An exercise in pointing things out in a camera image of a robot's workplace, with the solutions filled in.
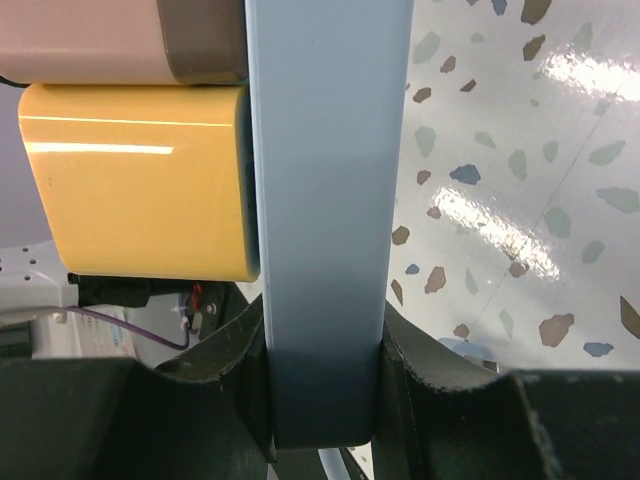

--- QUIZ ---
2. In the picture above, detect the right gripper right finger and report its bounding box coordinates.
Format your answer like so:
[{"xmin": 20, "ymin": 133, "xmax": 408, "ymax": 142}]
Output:
[{"xmin": 372, "ymin": 307, "xmax": 639, "ymax": 479}]

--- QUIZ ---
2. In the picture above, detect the blue strip cord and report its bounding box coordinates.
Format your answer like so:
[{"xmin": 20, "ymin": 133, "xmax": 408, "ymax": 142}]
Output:
[{"xmin": 319, "ymin": 447, "xmax": 351, "ymax": 480}]

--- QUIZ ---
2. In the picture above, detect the blue power strip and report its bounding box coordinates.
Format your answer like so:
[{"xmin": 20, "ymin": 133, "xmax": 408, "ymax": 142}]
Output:
[{"xmin": 246, "ymin": 1, "xmax": 413, "ymax": 450}]

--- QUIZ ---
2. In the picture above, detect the mauve plug adapter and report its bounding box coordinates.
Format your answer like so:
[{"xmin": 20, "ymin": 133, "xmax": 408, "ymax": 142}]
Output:
[{"xmin": 1, "ymin": 0, "xmax": 248, "ymax": 85}]

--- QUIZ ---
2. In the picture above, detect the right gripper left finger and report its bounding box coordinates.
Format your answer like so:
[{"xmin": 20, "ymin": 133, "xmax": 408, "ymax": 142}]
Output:
[{"xmin": 1, "ymin": 300, "xmax": 270, "ymax": 479}]

